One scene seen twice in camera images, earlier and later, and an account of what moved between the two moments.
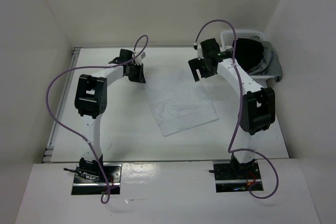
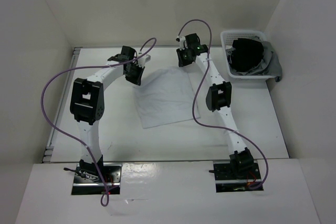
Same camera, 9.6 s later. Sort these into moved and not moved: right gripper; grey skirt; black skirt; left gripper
Moved: right gripper
Not moved: left gripper; grey skirt; black skirt
